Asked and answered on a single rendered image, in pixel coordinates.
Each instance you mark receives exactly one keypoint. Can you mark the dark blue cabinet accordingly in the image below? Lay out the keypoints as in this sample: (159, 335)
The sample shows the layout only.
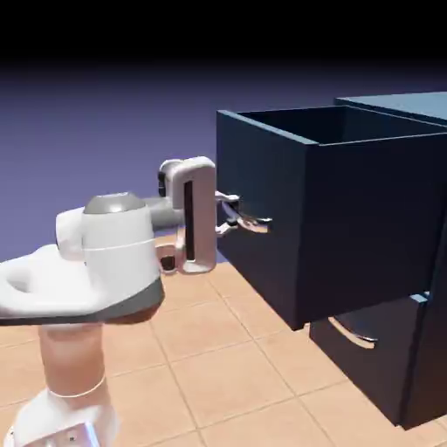
(427, 265)

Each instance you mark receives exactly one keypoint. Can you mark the dark blue closed drawer front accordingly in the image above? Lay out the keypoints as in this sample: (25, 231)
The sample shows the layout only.
(370, 352)

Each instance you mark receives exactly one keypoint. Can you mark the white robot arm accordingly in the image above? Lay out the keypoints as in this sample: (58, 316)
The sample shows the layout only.
(115, 251)

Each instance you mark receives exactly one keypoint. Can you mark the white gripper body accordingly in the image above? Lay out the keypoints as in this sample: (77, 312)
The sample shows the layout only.
(202, 213)

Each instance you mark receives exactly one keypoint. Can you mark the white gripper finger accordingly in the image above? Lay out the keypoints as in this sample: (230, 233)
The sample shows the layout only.
(227, 227)
(227, 197)

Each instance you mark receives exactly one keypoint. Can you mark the dark blue drawer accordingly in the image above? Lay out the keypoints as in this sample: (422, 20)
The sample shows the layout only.
(370, 352)
(335, 223)

